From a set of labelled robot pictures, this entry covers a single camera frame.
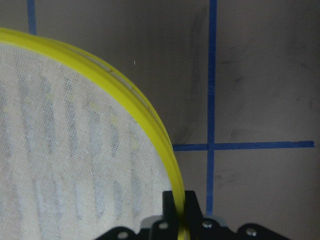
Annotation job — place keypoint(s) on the yellow steamer top layer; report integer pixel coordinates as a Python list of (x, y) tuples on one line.
[(150, 120)]

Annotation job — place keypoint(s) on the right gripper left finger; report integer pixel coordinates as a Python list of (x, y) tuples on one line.
[(169, 212)]

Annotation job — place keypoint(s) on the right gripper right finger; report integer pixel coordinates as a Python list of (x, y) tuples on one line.
[(192, 211)]

